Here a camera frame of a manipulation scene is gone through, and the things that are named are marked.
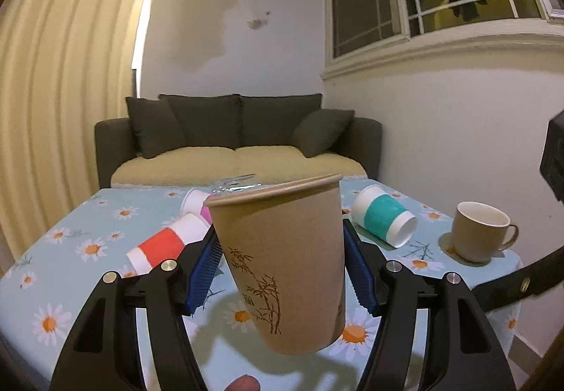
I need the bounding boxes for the dark grey back cushion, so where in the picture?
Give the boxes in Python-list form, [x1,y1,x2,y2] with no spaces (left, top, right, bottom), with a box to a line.
[159,94,242,150]
[240,94,323,149]

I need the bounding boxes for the dark grey throw pillow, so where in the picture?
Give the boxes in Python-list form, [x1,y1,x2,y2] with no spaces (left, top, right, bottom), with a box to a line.
[291,109,355,158]
[125,97,188,159]

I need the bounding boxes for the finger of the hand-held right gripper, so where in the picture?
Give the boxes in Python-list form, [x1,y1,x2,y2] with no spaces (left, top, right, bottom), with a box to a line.
[473,248,564,312]

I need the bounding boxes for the white cup red band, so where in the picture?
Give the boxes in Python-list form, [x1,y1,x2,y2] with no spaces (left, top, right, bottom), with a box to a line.
[126,212,211,276]

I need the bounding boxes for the cream curtain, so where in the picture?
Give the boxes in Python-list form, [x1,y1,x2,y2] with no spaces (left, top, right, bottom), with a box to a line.
[0,0,172,268]

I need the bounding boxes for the beige ceramic mug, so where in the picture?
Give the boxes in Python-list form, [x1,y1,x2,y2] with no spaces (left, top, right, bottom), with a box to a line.
[449,201,520,263]

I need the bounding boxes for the brown paper cup bamboo print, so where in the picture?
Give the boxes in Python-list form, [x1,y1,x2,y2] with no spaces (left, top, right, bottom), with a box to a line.
[203,173,347,355]

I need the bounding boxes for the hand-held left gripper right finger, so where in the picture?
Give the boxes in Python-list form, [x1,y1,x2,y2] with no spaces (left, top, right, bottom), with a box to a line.
[343,219,516,391]

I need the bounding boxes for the clear plastic cup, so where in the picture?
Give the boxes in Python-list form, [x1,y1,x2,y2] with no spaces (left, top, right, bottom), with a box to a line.
[210,173,266,196]

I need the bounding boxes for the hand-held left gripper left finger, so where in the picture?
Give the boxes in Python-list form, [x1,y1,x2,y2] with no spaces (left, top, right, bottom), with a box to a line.
[49,226,223,391]

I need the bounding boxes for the beige seat cushion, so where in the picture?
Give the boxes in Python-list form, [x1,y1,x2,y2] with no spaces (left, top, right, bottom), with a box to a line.
[233,145,367,184]
[110,146,239,188]

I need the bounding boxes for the dark grey sofa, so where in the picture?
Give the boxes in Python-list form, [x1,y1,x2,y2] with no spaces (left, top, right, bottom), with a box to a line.
[94,93,382,189]

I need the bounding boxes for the daisy print blue tablecloth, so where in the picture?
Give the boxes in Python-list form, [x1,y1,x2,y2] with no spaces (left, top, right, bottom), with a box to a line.
[0,178,525,391]

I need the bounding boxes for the white cup teal band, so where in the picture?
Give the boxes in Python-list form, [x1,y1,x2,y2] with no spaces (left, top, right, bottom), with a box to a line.
[351,185,418,248]

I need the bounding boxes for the white cup pink band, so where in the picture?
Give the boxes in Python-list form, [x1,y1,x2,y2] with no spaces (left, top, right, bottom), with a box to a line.
[180,188,213,226]

